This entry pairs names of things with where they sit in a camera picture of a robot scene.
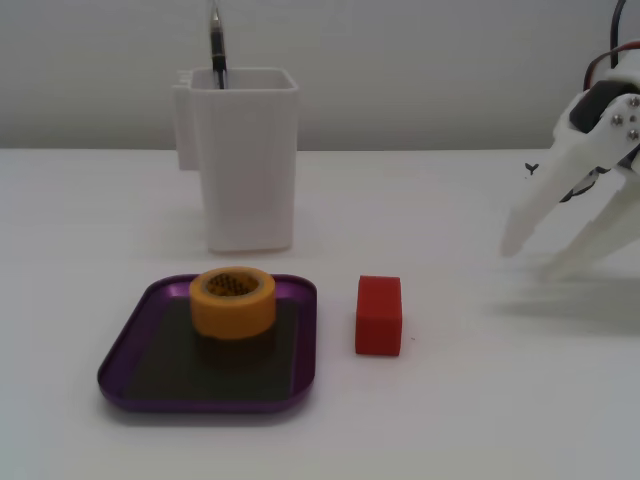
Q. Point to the red rectangular block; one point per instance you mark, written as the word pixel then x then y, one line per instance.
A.
pixel 378 325

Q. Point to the black pen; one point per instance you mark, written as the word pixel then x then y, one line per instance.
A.
pixel 218 50

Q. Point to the white plastic pen holder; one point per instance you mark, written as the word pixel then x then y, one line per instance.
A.
pixel 245 165

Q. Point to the purple metal tray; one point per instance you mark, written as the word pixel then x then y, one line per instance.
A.
pixel 165 360

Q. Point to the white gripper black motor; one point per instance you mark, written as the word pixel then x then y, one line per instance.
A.
pixel 611 131

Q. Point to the yellow tape roll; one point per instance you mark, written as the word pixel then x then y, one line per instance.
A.
pixel 232 315

